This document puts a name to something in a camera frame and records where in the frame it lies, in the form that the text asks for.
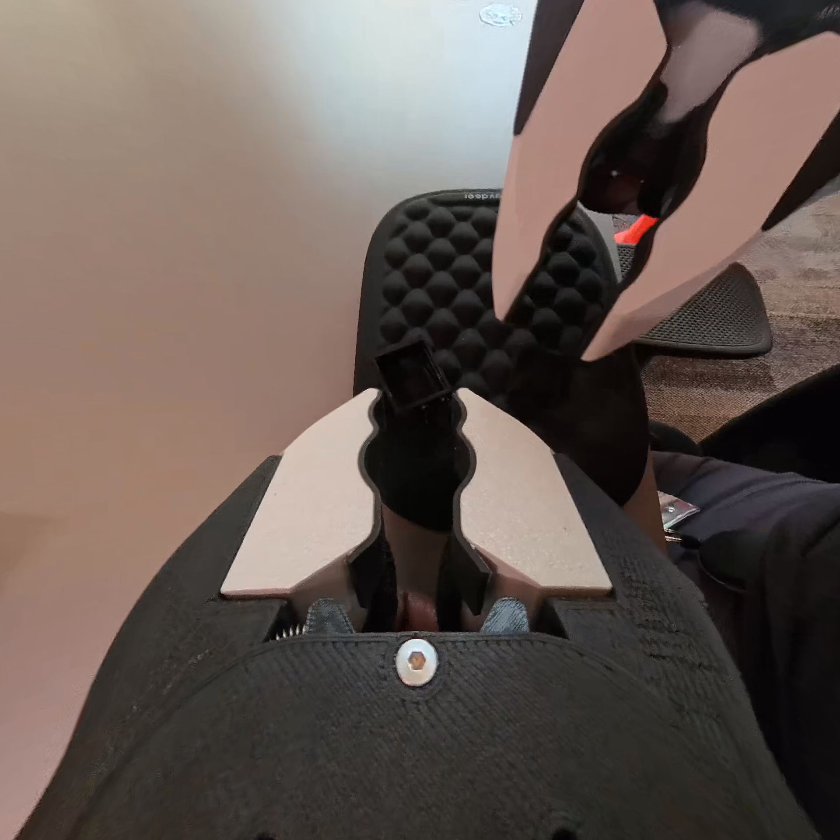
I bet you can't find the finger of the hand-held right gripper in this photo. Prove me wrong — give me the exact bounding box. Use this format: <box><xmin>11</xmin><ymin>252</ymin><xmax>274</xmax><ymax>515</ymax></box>
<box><xmin>493</xmin><ymin>0</ymin><xmax>672</xmax><ymax>322</ymax></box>
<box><xmin>582</xmin><ymin>29</ymin><xmax>840</xmax><ymax>362</ymax></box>

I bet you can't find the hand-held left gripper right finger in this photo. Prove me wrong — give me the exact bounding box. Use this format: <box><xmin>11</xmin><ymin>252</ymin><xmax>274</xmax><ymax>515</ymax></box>
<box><xmin>440</xmin><ymin>390</ymin><xmax>614</xmax><ymax>618</ymax></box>

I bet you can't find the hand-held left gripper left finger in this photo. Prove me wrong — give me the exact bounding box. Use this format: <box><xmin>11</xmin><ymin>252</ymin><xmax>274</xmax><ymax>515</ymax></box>
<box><xmin>221</xmin><ymin>390</ymin><xmax>392</xmax><ymax>615</ymax></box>

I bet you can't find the grey desk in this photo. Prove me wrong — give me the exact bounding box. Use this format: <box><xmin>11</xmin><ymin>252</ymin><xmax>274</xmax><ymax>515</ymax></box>
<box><xmin>0</xmin><ymin>0</ymin><xmax>840</xmax><ymax>788</ymax></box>

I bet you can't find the orange traffic cone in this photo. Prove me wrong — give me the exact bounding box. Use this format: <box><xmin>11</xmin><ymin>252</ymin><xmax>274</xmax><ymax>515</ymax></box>
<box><xmin>615</xmin><ymin>214</ymin><xmax>658</xmax><ymax>248</ymax></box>

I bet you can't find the black chair armrest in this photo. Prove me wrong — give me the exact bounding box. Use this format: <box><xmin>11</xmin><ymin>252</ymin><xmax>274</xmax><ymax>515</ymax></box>
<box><xmin>617</xmin><ymin>243</ymin><xmax>775</xmax><ymax>359</ymax></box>

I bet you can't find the black mesh cushion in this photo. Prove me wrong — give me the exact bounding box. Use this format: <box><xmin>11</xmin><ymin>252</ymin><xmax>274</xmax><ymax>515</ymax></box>
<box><xmin>355</xmin><ymin>191</ymin><xmax>653</xmax><ymax>506</ymax></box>

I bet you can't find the person's dark clothing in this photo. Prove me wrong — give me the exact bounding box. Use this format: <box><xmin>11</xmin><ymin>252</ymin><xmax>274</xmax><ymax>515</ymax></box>
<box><xmin>644</xmin><ymin>368</ymin><xmax>840</xmax><ymax>840</ymax></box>

